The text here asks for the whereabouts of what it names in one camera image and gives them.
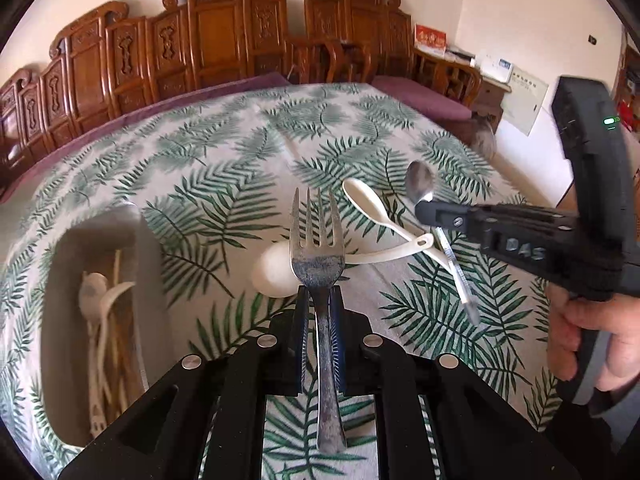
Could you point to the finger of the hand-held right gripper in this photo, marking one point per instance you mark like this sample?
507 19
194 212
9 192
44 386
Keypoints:
440 217
525 214

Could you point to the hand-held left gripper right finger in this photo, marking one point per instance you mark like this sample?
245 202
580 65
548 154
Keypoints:
337 340

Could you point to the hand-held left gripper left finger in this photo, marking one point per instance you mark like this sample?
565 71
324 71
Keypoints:
302 340

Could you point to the metal spoon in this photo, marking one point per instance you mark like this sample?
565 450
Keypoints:
420 180

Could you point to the metal fork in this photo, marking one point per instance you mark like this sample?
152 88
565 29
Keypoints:
320 265

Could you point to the rectangular metal container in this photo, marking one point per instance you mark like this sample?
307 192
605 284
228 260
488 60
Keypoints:
60 360

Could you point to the person's right hand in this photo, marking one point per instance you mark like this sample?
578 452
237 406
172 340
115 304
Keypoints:
620 340

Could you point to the grey fluffy duster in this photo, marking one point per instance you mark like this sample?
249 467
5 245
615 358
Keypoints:
480 137

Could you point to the white electrical panel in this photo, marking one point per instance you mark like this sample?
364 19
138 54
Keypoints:
525 100

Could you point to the wooden side table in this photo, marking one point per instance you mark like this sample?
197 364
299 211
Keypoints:
492 102

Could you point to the short purple seat cushion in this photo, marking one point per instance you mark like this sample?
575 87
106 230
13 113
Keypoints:
425 97

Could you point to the white desk telephone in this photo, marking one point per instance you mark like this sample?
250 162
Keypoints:
495 67

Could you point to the red gift box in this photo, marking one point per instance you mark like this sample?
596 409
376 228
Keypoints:
430 40

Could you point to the leaf print tablecloth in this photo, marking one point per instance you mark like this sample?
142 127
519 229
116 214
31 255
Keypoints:
225 150

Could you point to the carved wooden armchair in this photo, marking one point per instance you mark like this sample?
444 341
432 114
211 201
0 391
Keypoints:
360 25

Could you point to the long purple seat cushion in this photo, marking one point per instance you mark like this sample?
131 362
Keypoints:
150 115

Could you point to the long carved wooden sofa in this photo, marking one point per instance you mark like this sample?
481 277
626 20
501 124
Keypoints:
175 50

